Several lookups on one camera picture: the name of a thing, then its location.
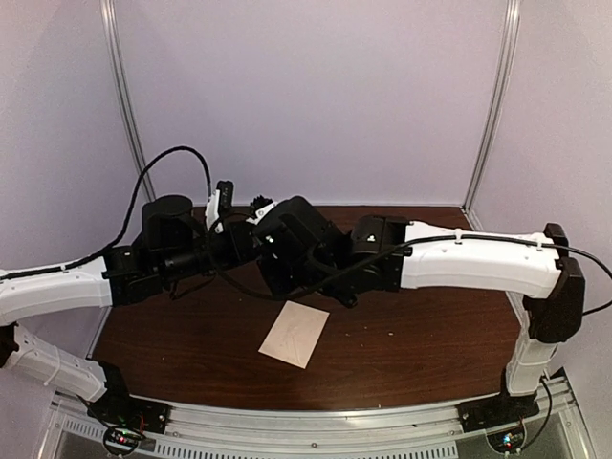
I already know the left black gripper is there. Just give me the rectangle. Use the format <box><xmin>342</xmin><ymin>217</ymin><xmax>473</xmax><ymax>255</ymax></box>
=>
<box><xmin>160</xmin><ymin>222</ymin><xmax>267</xmax><ymax>285</ymax></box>

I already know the beige envelope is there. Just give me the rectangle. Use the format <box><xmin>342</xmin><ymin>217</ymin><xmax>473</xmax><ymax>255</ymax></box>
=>
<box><xmin>258</xmin><ymin>301</ymin><xmax>330</xmax><ymax>369</ymax></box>

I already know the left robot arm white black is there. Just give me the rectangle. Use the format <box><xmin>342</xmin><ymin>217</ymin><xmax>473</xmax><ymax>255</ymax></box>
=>
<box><xmin>1</xmin><ymin>190</ymin><xmax>261</xmax><ymax>425</ymax></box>

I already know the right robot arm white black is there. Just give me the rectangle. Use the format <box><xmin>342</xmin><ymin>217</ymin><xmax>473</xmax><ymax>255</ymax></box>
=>
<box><xmin>249</xmin><ymin>196</ymin><xmax>585</xmax><ymax>423</ymax></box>

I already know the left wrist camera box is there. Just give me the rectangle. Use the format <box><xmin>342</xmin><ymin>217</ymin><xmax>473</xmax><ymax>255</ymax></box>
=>
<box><xmin>205</xmin><ymin>181</ymin><xmax>234</xmax><ymax>234</ymax></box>

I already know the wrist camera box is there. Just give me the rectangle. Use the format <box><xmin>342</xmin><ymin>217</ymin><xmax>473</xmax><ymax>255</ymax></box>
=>
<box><xmin>247</xmin><ymin>195</ymin><xmax>277</xmax><ymax>225</ymax></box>
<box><xmin>205</xmin><ymin>181</ymin><xmax>234</xmax><ymax>234</ymax></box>

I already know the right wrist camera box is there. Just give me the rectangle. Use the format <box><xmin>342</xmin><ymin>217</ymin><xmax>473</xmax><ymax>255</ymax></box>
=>
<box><xmin>247</xmin><ymin>195</ymin><xmax>277</xmax><ymax>225</ymax></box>

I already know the left black braided cable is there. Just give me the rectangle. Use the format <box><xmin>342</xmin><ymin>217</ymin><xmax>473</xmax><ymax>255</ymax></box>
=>
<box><xmin>47</xmin><ymin>146</ymin><xmax>214</xmax><ymax>273</ymax></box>

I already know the black braided cable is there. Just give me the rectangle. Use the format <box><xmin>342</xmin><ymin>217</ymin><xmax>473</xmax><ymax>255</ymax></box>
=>
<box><xmin>205</xmin><ymin>212</ymin><xmax>612</xmax><ymax>317</ymax></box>
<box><xmin>47</xmin><ymin>146</ymin><xmax>214</xmax><ymax>273</ymax></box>

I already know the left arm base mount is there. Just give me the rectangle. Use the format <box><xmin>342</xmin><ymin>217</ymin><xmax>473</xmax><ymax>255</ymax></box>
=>
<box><xmin>82</xmin><ymin>397</ymin><xmax>170</xmax><ymax>457</ymax></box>

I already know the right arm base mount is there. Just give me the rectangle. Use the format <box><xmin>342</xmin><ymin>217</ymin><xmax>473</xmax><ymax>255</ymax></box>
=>
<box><xmin>457</xmin><ymin>394</ymin><xmax>539</xmax><ymax>455</ymax></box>

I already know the left aluminium frame post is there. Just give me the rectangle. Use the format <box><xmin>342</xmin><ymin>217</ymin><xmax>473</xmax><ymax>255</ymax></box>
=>
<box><xmin>99</xmin><ymin>0</ymin><xmax>146</xmax><ymax>174</ymax></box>

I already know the aluminium frame post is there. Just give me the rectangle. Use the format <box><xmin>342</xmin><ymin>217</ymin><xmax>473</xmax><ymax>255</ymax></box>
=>
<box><xmin>99</xmin><ymin>0</ymin><xmax>146</xmax><ymax>174</ymax></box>
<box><xmin>462</xmin><ymin>0</ymin><xmax>521</xmax><ymax>215</ymax></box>

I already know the right black braided cable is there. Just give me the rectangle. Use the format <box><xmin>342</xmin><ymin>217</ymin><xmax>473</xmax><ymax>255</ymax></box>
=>
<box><xmin>205</xmin><ymin>212</ymin><xmax>612</xmax><ymax>317</ymax></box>

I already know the right aluminium frame post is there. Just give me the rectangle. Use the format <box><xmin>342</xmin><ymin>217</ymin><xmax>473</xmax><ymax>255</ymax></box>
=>
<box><xmin>462</xmin><ymin>0</ymin><xmax>521</xmax><ymax>215</ymax></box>

